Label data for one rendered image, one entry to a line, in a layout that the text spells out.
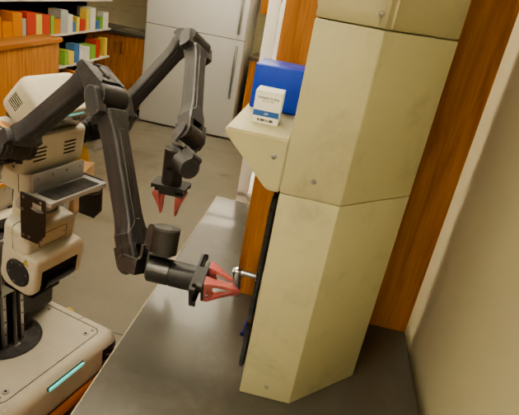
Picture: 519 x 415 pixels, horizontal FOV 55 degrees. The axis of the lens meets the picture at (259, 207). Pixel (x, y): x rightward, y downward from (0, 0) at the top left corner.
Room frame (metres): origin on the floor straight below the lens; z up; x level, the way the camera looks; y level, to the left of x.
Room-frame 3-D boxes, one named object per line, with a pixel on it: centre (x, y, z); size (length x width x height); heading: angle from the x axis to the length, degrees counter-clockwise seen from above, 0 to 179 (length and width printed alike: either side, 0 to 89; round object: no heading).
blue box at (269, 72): (1.08, 0.01, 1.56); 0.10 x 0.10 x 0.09; 85
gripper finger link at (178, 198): (1.33, 0.25, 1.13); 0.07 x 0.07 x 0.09; 85
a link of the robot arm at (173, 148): (1.32, 0.26, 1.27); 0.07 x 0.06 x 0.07; 38
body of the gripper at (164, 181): (1.33, 0.26, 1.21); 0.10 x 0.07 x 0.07; 85
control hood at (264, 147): (1.00, 0.01, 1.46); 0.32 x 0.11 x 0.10; 175
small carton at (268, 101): (0.94, 0.02, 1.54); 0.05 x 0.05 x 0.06; 86
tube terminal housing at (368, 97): (0.99, -0.17, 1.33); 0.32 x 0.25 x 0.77; 175
